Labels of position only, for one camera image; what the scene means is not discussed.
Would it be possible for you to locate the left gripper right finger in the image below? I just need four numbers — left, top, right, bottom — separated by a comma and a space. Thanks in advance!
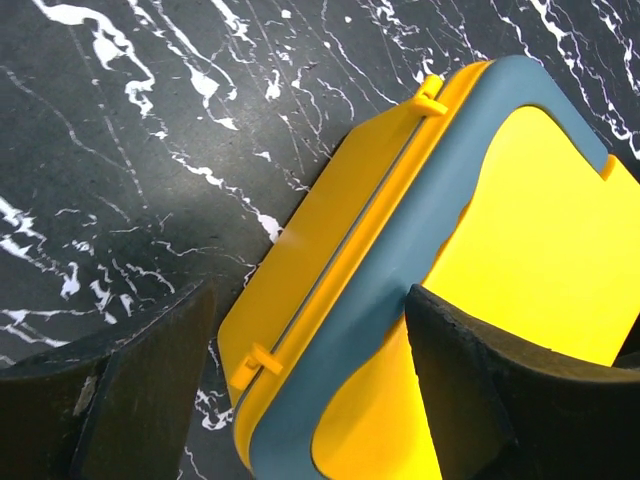
405, 285, 639, 479

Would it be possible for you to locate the yellow medicine box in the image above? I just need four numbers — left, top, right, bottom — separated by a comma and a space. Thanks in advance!
218, 55, 639, 479

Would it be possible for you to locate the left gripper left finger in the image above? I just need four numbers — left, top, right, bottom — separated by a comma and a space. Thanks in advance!
1, 281, 215, 479

